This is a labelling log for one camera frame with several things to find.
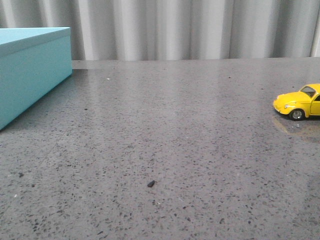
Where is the yellow toy beetle car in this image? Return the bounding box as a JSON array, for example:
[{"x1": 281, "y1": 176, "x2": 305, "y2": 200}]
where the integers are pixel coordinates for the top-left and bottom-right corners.
[{"x1": 273, "y1": 83, "x2": 320, "y2": 121}]

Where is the grey pleated curtain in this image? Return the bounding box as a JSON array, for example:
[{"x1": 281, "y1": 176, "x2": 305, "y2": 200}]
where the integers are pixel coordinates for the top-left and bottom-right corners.
[{"x1": 0, "y1": 0, "x2": 320, "y2": 61}]

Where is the light blue storage box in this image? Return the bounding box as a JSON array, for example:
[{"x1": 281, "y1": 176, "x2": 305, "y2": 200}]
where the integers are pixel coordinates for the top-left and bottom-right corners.
[{"x1": 0, "y1": 27, "x2": 72, "y2": 129}]

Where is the small black debris piece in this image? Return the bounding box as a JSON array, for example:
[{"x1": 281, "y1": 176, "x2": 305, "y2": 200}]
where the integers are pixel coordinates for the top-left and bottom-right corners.
[{"x1": 147, "y1": 180, "x2": 156, "y2": 188}]

